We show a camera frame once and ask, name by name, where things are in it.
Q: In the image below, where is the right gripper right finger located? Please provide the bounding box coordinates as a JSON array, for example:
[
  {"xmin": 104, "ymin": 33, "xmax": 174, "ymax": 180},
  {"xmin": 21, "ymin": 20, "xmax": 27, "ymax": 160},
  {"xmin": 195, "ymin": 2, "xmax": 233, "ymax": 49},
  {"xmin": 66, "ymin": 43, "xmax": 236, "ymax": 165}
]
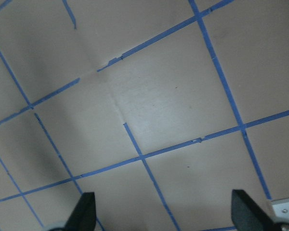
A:
[{"xmin": 231, "ymin": 190, "xmax": 274, "ymax": 231}]

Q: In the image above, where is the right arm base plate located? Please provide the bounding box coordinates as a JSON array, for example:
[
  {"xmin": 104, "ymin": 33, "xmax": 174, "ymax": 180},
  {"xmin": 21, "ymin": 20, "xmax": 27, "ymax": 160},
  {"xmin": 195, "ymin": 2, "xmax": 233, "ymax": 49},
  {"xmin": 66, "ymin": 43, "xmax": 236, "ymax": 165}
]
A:
[{"xmin": 267, "ymin": 198, "xmax": 289, "ymax": 231}]

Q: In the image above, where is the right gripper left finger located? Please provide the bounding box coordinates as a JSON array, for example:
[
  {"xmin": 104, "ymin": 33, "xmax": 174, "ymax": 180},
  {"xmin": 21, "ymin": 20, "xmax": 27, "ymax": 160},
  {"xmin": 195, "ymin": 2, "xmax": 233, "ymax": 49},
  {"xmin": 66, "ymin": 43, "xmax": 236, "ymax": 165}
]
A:
[{"xmin": 64, "ymin": 192, "xmax": 96, "ymax": 231}]

